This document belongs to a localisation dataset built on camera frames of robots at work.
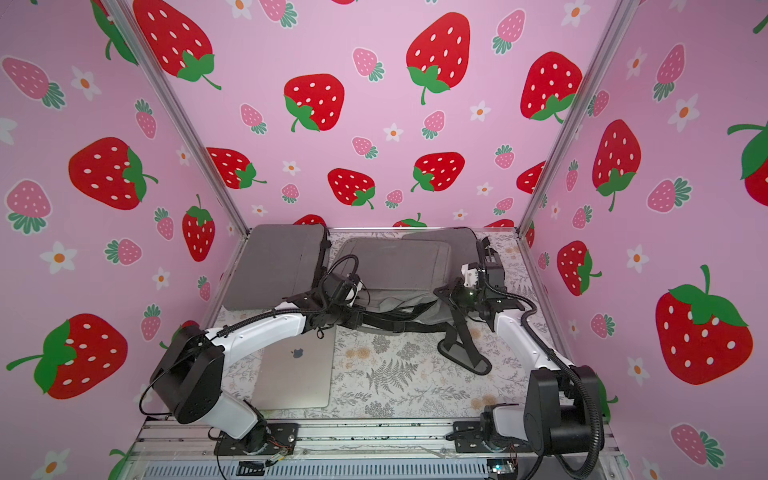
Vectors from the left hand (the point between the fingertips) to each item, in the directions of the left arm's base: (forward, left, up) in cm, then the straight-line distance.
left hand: (362, 313), depth 89 cm
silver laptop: (-14, +19, -9) cm, 25 cm away
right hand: (+3, -21, +8) cm, 22 cm away
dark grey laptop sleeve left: (+24, +33, -4) cm, 41 cm away
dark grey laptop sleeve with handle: (+32, -35, -3) cm, 48 cm away
